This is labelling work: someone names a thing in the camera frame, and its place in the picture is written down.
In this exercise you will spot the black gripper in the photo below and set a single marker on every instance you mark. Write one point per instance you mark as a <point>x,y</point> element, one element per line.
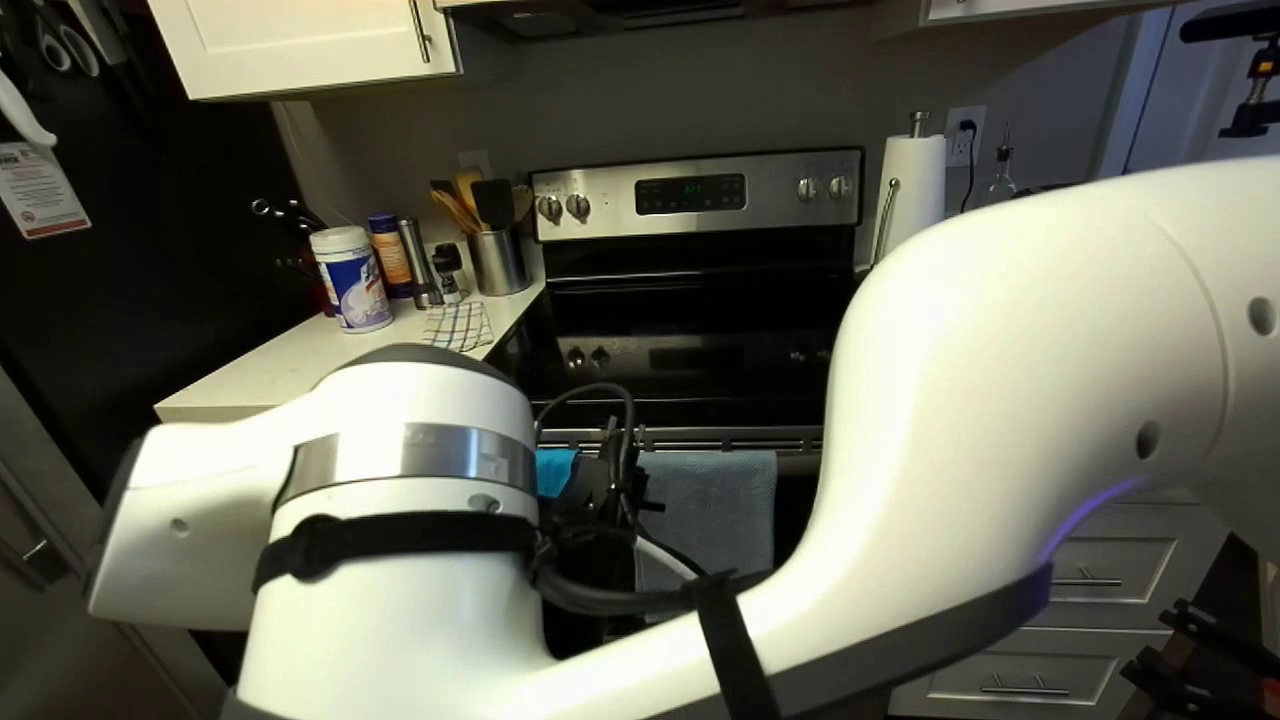
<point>594,525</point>

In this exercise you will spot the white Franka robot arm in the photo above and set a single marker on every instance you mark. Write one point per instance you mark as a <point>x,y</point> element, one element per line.
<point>1013,400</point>

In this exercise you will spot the black steel oven range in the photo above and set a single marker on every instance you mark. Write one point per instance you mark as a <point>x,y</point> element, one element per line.
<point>693,306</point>

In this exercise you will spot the white paper towel roll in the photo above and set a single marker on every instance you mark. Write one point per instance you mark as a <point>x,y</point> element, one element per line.
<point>913,185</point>

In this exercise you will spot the white grid trivet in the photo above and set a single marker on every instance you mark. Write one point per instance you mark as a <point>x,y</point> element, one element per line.
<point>462,325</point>

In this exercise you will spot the steel utensil holder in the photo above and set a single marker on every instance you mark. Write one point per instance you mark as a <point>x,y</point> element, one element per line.
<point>497,266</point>

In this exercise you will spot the small dark shaker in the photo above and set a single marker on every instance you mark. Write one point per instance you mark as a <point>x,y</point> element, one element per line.
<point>451,271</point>

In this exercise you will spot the steel pepper grinder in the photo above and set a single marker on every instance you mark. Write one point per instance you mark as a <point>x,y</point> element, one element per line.
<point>419,266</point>

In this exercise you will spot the black spatula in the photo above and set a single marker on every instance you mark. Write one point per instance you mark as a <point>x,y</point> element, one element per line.
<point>493,200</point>

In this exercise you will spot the orange brown spice bottle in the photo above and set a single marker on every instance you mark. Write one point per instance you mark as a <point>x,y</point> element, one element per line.
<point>388,262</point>

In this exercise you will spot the white wipes canister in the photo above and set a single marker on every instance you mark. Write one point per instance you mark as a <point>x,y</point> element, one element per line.
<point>348,281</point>

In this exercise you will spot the steel range hood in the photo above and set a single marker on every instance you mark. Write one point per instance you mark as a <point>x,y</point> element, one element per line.
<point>602,15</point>

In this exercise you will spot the white drawer cabinet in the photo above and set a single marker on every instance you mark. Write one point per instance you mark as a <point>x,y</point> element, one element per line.
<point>1095,572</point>

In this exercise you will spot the black refrigerator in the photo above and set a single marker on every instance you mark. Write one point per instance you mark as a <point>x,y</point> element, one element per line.
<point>135,335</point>

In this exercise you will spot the white upper cabinet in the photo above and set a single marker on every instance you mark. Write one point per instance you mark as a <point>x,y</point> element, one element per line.
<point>294,47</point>
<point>1042,9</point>

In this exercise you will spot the white panelled door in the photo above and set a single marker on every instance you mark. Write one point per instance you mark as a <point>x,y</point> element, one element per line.
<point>1200,92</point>

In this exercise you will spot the white wall outlet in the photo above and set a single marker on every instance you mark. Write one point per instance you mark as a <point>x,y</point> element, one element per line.
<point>965,135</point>
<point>474,166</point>

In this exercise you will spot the black orange camera clamp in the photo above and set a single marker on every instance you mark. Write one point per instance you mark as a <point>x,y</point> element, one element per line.
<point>1263,92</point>

